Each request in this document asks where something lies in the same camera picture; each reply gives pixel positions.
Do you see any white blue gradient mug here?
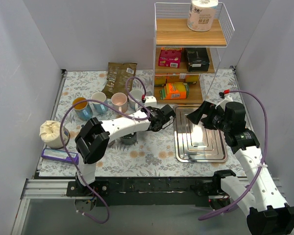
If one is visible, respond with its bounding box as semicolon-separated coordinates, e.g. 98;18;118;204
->
128;89;143;111

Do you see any dark green mug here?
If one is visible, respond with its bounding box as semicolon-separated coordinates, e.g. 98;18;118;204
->
120;132;137;145

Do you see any pink mug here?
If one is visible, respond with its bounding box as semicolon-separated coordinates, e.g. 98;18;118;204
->
111;93;128;114

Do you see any light blue mug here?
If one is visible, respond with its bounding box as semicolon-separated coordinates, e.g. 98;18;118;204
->
91;92;108;114

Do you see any blue mug yellow inside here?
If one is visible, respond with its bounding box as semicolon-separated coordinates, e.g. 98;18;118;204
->
72;97;93;121

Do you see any mauve purple mug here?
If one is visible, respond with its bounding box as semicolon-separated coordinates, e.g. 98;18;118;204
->
108;140;116;147

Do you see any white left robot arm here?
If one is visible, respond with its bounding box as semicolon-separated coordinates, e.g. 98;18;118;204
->
75;105;176;196

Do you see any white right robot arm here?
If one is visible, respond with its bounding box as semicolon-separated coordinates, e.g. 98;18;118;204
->
187;101;294;235

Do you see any steel tray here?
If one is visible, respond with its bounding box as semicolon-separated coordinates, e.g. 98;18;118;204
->
173;105;228;163

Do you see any orange green sponge pack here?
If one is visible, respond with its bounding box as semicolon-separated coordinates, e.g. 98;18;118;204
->
160;82;190;100

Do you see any yellow sponge packs row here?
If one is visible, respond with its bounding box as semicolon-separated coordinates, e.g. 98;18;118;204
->
154;73;200;87

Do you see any brown snack bag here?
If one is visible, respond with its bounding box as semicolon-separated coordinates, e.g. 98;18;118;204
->
102;62;137;98

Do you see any pink Mommy box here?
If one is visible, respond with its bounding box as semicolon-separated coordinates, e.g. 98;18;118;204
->
158;47;183;69

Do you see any black box on shelf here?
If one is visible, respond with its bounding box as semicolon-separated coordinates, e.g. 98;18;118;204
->
185;47;210;72

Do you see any purple small box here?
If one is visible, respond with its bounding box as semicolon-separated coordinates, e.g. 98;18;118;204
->
41;148;79;164

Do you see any toilet paper roll on shelf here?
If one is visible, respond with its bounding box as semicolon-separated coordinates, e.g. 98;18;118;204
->
187;0;219;32

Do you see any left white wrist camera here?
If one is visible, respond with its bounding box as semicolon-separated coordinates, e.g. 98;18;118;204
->
142;95;157;107

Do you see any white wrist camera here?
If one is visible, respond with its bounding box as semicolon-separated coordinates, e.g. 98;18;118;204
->
216;90;233;110
142;95;157;107

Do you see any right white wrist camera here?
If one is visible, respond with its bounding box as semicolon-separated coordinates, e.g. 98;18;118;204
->
216;90;233;110

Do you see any white wire wooden shelf rack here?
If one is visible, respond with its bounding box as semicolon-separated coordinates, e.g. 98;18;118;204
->
153;2;235;104

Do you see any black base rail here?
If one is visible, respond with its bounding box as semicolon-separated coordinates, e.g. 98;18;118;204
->
66;177;230;208

